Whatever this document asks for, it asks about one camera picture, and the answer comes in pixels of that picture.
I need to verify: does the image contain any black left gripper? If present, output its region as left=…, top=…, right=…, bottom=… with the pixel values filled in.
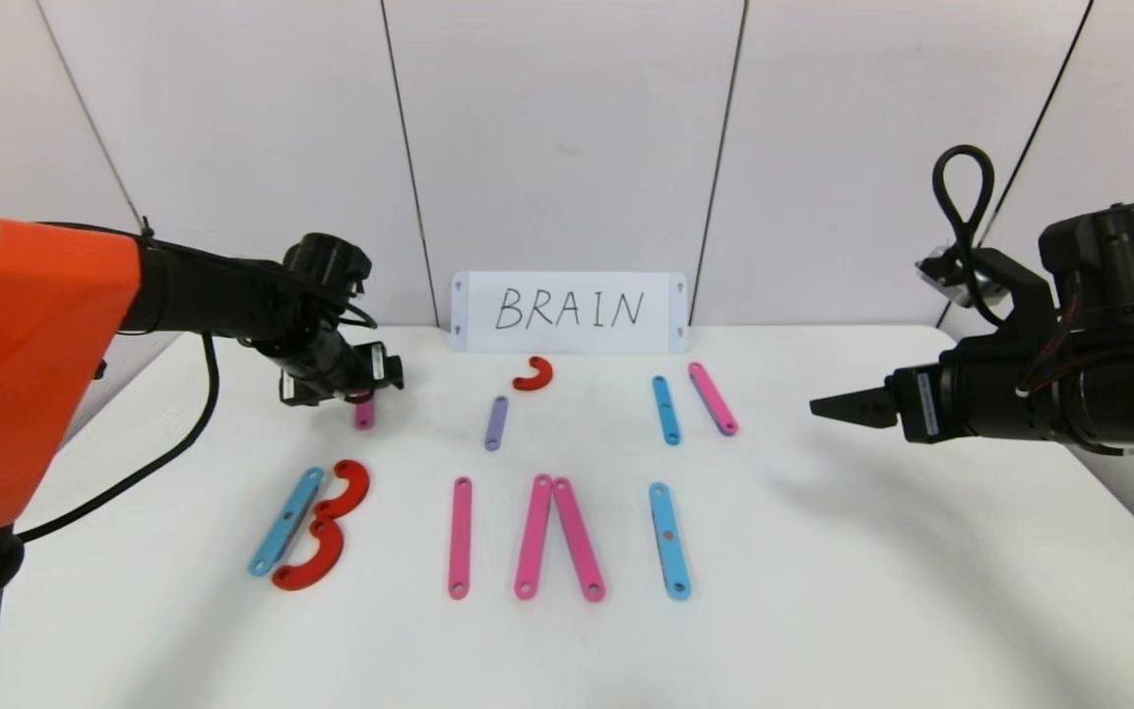
left=321, top=329, right=406, bottom=405

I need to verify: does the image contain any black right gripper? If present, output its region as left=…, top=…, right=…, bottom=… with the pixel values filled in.
left=808, top=345, right=1059, bottom=445

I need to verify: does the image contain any white BRAIN word card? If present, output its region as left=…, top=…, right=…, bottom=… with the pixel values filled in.
left=452, top=272, right=688, bottom=354

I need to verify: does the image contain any long light blue strip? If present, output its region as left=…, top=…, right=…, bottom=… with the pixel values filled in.
left=248, top=467, right=326, bottom=577

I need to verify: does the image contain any short blue strip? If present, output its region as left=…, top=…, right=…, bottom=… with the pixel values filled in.
left=652, top=375, right=681, bottom=446

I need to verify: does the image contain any blue strip with middle hole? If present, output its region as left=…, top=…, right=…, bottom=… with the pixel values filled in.
left=648, top=482, right=692, bottom=601

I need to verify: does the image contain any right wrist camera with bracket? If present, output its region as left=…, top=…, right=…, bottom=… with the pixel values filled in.
left=914, top=246, right=1060, bottom=346

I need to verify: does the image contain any black looped right arm cable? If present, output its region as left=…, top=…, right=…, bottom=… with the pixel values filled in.
left=931, top=145, right=1006, bottom=326

